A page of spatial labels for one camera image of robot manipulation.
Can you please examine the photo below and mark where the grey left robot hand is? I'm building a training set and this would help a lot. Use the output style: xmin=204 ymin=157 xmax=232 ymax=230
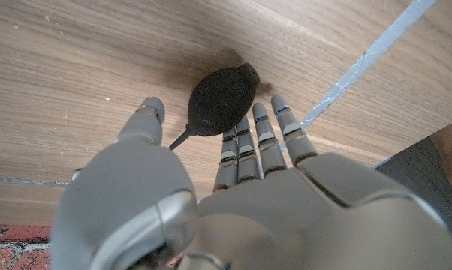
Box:
xmin=49 ymin=93 xmax=452 ymax=270

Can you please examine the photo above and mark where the grey tape table outline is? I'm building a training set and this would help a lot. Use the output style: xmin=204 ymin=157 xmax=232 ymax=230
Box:
xmin=0 ymin=0 xmax=439 ymax=188

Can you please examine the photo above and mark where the red brick print backdrop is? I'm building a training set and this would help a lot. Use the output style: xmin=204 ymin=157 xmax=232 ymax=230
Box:
xmin=0 ymin=223 xmax=53 ymax=270

